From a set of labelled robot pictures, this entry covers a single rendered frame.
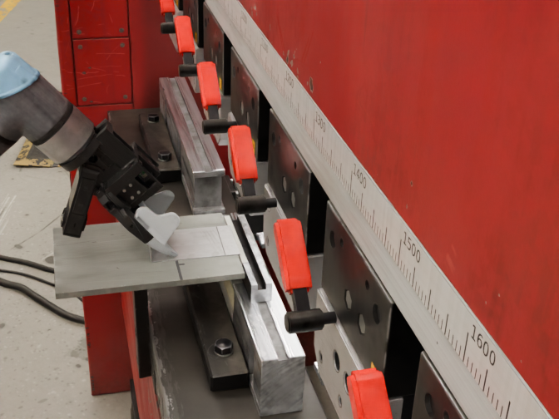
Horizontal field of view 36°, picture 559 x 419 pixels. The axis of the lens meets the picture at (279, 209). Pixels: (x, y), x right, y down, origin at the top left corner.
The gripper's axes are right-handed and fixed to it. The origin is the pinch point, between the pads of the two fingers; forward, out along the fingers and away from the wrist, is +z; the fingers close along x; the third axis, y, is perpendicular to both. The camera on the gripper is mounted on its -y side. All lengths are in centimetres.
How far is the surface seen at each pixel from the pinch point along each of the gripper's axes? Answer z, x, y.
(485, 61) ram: -33, -72, 42
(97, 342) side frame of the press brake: 53, 84, -63
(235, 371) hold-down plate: 12.7, -18.7, -0.9
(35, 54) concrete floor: 49, 389, -98
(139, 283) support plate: -2.4, -9.1, -3.8
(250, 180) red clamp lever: -16.1, -33.4, 22.3
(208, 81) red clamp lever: -18.8, -11.2, 22.9
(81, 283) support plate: -7.4, -7.9, -9.7
